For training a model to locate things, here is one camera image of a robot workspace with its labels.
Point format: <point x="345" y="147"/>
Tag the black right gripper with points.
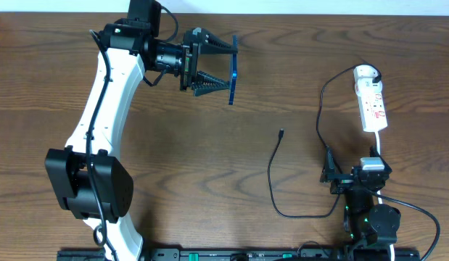
<point x="343" y="182"/>

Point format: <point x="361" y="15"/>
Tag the blue Galaxy smartphone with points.
<point x="233" y="78"/>

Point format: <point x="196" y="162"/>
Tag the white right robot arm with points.
<point x="372" y="226"/>

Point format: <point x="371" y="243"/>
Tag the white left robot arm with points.
<point x="87" y="176"/>

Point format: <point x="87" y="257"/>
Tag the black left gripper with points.
<point x="188" y="66"/>

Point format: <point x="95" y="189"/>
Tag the white USB charger adapter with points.
<point x="365" y="74"/>

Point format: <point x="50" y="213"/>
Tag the white power strip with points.
<point x="371" y="105"/>

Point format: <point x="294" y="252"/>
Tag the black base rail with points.
<point x="309" y="253"/>

